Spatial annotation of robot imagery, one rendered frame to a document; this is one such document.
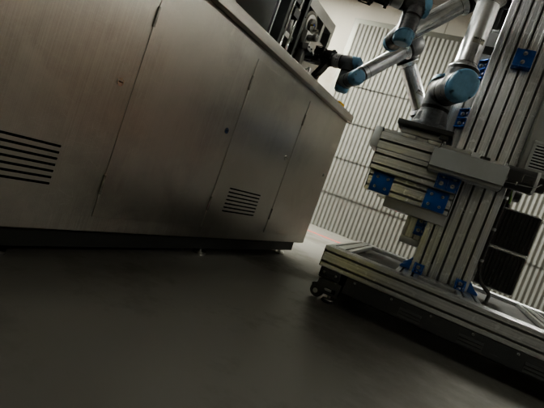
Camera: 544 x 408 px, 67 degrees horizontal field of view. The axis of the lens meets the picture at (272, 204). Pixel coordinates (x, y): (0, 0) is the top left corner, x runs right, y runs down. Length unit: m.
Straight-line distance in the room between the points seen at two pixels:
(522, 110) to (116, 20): 1.60
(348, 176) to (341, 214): 0.47
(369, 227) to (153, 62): 4.14
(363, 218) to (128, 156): 4.10
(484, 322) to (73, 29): 1.55
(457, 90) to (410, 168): 0.35
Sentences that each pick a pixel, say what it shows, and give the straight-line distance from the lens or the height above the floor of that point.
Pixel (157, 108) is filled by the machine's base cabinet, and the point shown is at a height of 0.50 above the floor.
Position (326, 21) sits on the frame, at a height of 1.61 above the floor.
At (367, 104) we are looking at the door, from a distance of 5.33.
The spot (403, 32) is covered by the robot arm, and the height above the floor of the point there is 1.09.
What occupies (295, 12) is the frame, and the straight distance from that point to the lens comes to 2.05.
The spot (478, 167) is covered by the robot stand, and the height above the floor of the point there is 0.70.
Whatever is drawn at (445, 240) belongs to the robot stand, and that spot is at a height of 0.41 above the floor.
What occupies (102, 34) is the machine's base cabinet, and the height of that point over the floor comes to 0.61.
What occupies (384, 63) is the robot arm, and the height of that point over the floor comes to 1.13.
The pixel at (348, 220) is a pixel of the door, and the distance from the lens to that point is 5.14.
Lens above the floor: 0.43
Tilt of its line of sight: 4 degrees down
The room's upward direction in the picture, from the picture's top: 20 degrees clockwise
